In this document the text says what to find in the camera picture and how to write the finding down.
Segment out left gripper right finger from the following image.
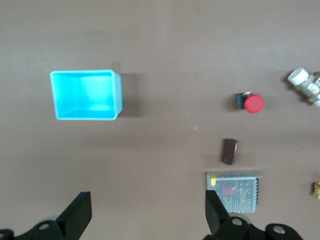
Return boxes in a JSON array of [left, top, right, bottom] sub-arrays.
[[204, 189, 251, 240]]

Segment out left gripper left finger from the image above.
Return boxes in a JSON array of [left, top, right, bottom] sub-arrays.
[[14, 191, 93, 240]]

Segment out cyan plastic bin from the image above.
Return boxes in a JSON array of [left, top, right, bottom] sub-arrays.
[[49, 69, 124, 122]]

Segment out metal valve white caps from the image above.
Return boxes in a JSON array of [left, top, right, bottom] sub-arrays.
[[286, 67, 320, 109]]

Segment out metal mesh power supply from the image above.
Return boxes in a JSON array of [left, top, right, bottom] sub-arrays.
[[206, 170, 264, 214]]

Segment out dark brown cylinder capacitor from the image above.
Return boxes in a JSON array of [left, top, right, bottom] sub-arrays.
[[220, 137, 239, 166]]

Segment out red push button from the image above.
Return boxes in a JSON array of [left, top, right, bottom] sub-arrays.
[[235, 91, 266, 115]]

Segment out brass valve red handle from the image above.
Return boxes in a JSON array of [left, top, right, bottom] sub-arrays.
[[310, 181, 320, 201]]

